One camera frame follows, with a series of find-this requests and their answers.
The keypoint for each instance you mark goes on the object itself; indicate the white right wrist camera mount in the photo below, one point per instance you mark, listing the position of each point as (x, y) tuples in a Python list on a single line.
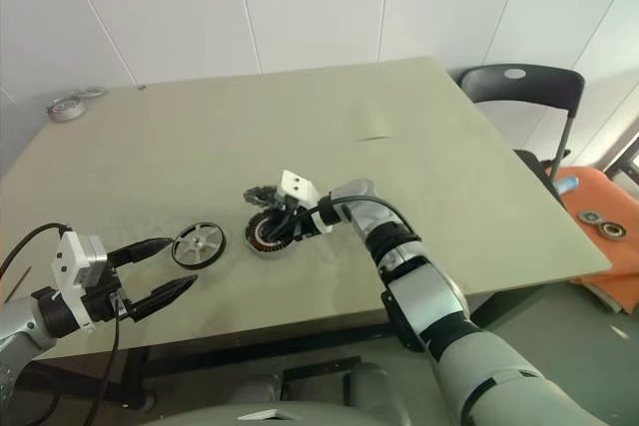
[(297, 186)]

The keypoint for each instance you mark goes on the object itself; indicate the thin brown stick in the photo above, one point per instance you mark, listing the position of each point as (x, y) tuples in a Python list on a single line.
[(17, 285)]

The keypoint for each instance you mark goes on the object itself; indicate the white toothed motor stator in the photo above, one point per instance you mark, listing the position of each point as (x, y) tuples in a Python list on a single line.
[(257, 194)]

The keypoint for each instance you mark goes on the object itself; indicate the black flat bar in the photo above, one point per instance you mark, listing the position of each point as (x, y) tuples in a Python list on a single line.
[(319, 368)]

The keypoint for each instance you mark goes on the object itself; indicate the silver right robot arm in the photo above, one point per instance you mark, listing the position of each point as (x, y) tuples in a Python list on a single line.
[(429, 291)]

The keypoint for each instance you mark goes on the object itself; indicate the white flat panel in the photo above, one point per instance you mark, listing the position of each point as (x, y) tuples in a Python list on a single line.
[(601, 295)]

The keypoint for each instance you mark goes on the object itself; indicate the grey rounded shape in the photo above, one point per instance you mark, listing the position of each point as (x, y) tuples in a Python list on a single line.
[(374, 383), (254, 388)]

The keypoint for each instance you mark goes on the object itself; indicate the small blue item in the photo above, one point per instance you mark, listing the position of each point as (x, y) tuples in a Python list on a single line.
[(569, 182)]

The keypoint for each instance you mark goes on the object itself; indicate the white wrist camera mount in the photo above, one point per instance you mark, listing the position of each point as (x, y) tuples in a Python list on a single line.
[(297, 186), (70, 256)]

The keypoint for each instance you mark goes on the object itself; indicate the dark window frame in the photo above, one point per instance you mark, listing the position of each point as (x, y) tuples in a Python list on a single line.
[(624, 161)]

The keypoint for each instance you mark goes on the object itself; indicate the beige table cover sheet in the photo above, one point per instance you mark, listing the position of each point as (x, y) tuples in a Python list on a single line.
[(249, 136)]

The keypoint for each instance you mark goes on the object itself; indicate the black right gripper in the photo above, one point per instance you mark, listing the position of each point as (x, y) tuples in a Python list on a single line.
[(299, 226)]

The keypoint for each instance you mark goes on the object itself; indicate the black folding chair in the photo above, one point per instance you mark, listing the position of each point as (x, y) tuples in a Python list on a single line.
[(529, 89)]

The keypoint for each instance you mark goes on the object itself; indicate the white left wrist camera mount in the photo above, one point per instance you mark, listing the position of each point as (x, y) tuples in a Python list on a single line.
[(70, 256)]

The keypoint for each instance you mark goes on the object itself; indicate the black table frame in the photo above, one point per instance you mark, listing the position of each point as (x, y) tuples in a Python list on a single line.
[(199, 356)]

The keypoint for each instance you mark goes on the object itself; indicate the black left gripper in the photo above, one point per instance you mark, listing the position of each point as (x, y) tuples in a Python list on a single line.
[(102, 303)]

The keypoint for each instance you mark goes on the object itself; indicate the dark round bearing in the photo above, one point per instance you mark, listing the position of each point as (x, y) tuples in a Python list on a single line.
[(614, 230)]

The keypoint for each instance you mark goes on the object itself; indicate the orange cloth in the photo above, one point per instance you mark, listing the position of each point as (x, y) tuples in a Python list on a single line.
[(594, 256)]

